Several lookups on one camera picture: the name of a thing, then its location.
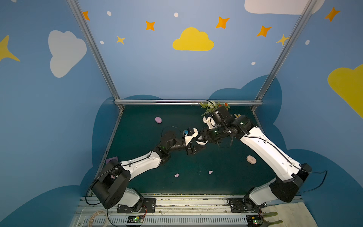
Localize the pink earbud charging case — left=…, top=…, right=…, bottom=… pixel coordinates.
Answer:
left=246, top=155, right=257, bottom=165

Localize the purple earbud charging case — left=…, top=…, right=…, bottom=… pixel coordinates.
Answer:
left=155, top=116, right=162, bottom=124

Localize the white earbud charging case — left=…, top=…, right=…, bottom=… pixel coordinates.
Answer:
left=196, top=136, right=208, bottom=146

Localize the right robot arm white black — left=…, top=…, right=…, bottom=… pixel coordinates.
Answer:
left=198, top=107, right=312, bottom=211

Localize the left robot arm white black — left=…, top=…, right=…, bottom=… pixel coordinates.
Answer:
left=90, top=128, right=208, bottom=212

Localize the white potted flower plant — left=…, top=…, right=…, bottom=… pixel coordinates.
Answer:
left=200, top=100, right=230, bottom=116

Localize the beige cloth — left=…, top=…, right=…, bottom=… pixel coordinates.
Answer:
left=262, top=202, right=318, bottom=227

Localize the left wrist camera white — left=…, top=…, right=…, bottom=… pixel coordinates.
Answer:
left=183, top=128, right=198, bottom=146

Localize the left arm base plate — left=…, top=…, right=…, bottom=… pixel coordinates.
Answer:
left=116, top=198, right=157, bottom=213

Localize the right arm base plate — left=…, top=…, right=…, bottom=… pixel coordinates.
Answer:
left=227, top=198, right=267, bottom=213

